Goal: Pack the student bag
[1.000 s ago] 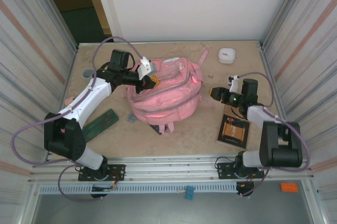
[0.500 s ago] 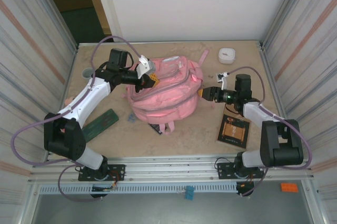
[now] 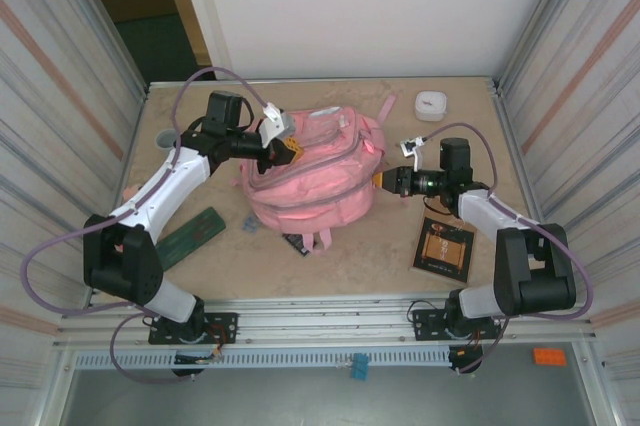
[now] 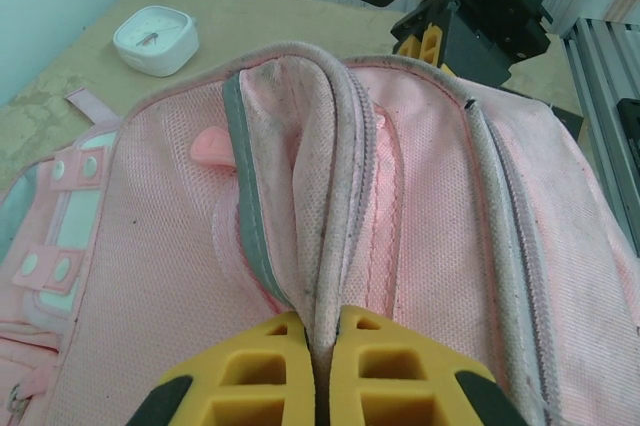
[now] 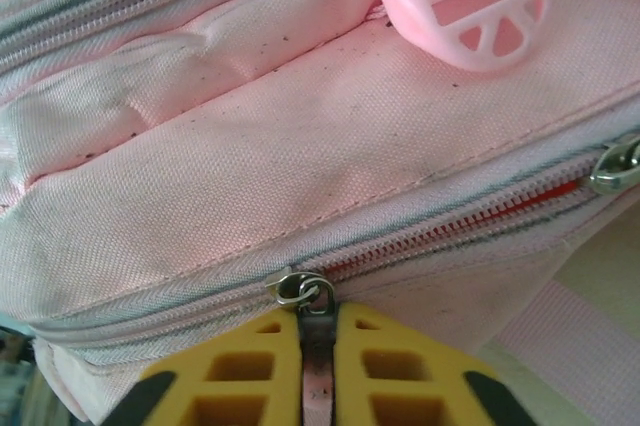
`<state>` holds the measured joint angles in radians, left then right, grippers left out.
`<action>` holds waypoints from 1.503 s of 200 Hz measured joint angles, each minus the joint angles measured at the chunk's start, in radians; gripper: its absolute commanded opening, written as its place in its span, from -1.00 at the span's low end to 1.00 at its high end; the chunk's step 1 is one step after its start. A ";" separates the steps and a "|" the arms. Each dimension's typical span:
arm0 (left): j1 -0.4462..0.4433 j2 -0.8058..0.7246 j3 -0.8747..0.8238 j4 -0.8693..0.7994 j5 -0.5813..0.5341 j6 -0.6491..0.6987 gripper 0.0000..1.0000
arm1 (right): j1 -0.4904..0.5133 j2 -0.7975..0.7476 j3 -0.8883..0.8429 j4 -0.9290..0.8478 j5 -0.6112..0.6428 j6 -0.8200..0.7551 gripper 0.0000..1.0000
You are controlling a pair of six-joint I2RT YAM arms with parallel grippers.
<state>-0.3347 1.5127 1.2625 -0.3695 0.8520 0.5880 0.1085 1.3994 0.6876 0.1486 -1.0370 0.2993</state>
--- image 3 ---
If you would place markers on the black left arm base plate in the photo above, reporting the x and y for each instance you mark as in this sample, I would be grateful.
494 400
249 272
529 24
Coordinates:
225 326

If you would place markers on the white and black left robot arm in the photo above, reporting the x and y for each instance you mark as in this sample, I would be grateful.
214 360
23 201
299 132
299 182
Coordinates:
170 181

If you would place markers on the small black calculator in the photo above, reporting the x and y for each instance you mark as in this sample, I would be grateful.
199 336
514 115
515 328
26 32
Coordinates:
297 245

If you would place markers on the brown and black book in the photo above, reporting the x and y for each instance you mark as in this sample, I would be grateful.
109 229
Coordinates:
442 251

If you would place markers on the white square alarm clock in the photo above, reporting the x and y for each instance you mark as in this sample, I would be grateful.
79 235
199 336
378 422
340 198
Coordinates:
430 106

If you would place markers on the grey plastic cup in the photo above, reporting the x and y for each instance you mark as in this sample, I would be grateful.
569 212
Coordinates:
165 138

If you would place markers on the aluminium mounting rail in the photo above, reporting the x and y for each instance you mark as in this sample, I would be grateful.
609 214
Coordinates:
325 321

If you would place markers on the cartoon boy plush doll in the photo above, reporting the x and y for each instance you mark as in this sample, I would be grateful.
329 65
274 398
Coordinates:
134 192

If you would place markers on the orange toy brick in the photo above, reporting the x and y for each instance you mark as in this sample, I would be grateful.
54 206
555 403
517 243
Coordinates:
550 357

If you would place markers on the black round clamp knob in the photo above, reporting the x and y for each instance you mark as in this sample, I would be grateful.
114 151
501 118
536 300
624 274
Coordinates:
467 366
187 372

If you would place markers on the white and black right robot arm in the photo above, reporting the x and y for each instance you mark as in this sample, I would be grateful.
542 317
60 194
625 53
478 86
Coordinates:
480 208

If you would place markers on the pink student backpack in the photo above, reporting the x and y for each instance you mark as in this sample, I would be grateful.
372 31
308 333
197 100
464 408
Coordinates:
310 181

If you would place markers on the aluminium table edge rail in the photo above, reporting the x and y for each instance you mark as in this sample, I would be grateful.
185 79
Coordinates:
450 80

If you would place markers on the dark green pencil case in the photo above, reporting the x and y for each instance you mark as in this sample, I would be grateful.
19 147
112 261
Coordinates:
195 233

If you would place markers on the blue connector block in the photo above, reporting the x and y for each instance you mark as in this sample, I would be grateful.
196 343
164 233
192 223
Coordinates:
360 368

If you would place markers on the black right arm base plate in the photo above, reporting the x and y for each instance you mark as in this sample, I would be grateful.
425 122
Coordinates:
425 323

